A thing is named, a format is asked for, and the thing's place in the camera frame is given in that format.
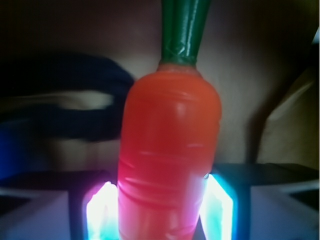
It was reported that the dark navy rope loop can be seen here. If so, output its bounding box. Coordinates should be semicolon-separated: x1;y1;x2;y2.
0;53;137;143

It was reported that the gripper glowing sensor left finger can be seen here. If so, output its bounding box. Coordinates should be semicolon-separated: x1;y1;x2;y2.
0;170;114;240

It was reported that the orange toy carrot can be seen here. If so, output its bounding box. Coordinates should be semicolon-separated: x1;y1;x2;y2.
117;0;222;240

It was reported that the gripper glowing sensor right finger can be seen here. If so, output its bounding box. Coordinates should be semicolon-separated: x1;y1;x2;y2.
194;163;320;240

